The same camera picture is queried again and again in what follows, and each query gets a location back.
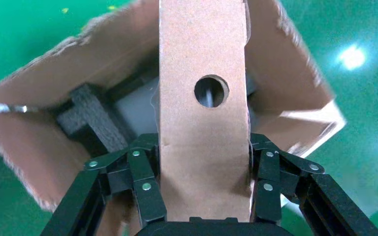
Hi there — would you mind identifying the large green table cloth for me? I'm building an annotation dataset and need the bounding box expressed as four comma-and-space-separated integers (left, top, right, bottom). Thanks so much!
0, 0, 136, 87

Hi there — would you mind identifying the black foam insert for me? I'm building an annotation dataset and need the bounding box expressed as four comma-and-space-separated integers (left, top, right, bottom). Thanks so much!
56, 83, 131, 154

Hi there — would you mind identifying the small brown cardboard box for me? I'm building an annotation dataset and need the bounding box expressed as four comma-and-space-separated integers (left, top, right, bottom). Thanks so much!
158, 0, 252, 223

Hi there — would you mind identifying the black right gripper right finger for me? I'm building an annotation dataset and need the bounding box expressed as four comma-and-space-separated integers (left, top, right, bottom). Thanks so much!
251, 133, 378, 236

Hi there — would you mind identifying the grey wrapped item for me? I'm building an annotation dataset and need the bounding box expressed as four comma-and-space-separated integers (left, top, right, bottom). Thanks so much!
114, 76, 160, 138

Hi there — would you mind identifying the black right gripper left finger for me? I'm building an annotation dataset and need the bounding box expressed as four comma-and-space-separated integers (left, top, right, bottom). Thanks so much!
42, 133, 167, 236

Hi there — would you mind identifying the large open brown carton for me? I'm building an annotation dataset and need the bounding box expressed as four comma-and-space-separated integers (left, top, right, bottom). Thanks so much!
0, 0, 347, 236

